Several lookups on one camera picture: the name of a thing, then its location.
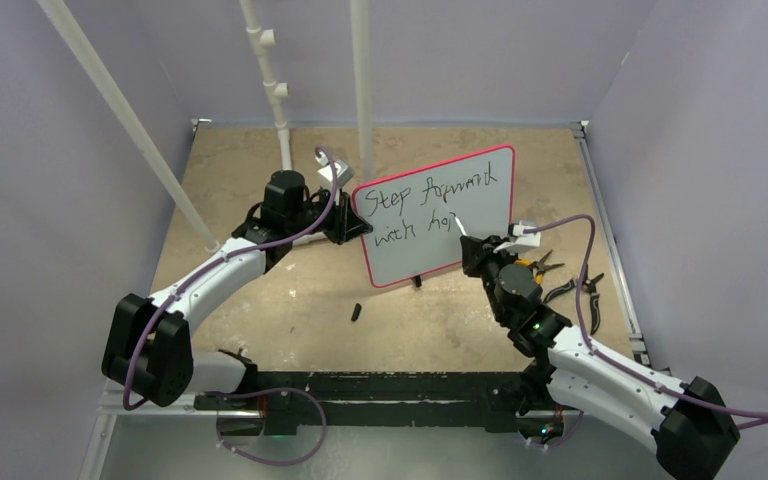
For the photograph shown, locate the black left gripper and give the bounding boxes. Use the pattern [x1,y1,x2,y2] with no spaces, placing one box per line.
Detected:
[288,186,371,246]

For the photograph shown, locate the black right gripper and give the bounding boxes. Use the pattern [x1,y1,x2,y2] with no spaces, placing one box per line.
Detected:
[463,235,521,324]

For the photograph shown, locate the black silver marker pen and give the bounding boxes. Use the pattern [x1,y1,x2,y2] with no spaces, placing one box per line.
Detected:
[452,213,468,236]

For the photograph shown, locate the whiteboard with pink frame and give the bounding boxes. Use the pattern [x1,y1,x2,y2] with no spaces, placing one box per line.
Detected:
[351,145,516,288]

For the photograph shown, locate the black marker cap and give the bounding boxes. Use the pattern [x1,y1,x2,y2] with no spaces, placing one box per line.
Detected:
[350,303,362,323]

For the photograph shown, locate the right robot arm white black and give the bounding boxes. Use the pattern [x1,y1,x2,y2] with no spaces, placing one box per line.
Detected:
[459,235,740,479]

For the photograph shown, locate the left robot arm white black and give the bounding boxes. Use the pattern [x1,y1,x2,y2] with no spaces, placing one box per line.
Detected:
[101,170,373,410]

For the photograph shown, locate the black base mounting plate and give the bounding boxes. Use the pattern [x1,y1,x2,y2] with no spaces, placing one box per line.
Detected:
[194,371,570,435]

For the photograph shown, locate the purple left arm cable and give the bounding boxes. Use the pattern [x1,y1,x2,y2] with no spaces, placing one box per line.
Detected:
[121,146,342,412]

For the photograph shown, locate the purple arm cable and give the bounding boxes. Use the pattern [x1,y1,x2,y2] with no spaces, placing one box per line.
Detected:
[523,214,768,432]
[121,146,342,412]

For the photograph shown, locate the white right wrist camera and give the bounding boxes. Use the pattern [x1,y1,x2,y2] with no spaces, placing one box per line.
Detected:
[493,220,541,255]

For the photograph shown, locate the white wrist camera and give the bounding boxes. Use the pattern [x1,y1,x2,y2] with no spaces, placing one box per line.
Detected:
[493,220,541,255]
[314,147,355,204]

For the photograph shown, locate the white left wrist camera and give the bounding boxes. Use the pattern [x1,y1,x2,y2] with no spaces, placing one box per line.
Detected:
[314,147,355,204]

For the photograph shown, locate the yellow handled pliers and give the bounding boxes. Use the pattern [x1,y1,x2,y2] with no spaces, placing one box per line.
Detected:
[516,249,564,285]

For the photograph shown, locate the black handled wire stripper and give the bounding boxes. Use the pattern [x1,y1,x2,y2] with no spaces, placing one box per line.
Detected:
[543,273,605,335]

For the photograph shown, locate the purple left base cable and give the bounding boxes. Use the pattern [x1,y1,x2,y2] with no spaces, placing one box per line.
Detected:
[215,388,328,468]

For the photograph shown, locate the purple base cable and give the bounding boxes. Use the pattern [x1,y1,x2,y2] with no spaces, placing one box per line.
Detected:
[215,388,328,468]
[523,410,588,452]

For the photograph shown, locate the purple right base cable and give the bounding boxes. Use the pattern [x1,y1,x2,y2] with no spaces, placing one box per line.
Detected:
[523,410,588,452]

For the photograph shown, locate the white PVC pipe frame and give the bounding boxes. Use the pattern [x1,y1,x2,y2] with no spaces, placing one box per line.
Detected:
[38,0,379,254]

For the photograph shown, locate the aluminium extrusion rail frame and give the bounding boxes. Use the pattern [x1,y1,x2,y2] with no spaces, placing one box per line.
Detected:
[79,119,700,480]

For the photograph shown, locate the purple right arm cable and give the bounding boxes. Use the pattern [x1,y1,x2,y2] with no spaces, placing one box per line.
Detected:
[523,214,768,432]

